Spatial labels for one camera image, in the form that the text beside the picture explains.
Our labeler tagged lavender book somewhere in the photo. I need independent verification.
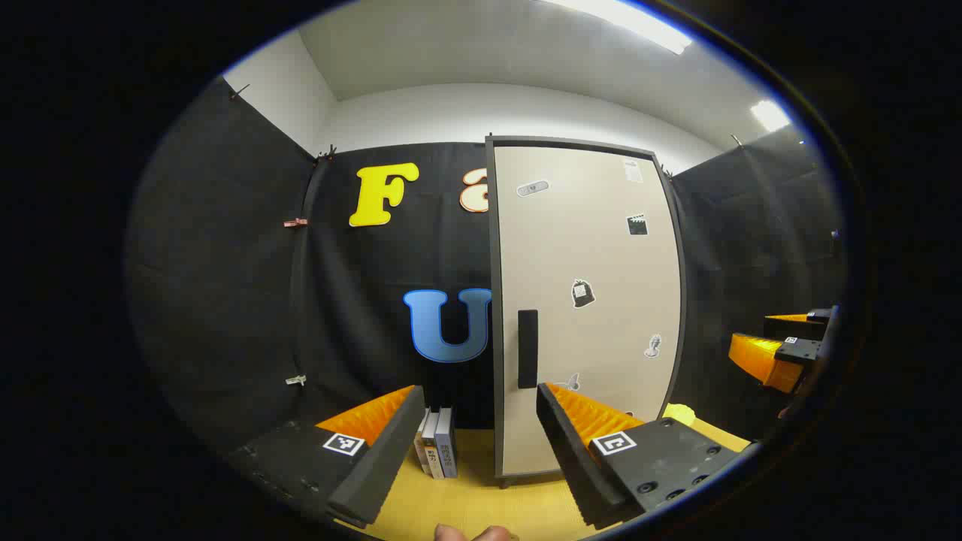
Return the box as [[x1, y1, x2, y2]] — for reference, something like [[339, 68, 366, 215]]
[[436, 407, 458, 479]]

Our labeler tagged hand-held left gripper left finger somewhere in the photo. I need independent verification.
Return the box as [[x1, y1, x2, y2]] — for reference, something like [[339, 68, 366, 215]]
[[225, 385, 426, 528]]

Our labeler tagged pale spine book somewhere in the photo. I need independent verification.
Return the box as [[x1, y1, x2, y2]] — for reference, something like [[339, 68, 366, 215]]
[[414, 408, 431, 476]]

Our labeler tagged small ceiling light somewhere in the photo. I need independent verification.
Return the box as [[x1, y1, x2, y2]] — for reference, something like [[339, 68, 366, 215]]
[[751, 100, 791, 133]]

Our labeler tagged book with yellow label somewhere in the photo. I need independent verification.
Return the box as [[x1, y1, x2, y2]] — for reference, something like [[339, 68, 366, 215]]
[[422, 410, 445, 479]]

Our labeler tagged grey cabinet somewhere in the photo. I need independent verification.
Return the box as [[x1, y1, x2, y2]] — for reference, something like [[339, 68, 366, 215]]
[[485, 135, 687, 489]]

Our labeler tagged long ceiling light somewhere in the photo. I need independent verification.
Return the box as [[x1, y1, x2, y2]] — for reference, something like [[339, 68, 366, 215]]
[[541, 0, 693, 55]]

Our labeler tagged black backdrop cloth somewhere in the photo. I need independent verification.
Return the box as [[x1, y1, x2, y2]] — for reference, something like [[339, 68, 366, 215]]
[[124, 75, 846, 459]]

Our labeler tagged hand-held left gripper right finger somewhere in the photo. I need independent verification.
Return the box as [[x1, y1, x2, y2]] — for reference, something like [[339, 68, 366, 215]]
[[536, 382, 752, 530]]

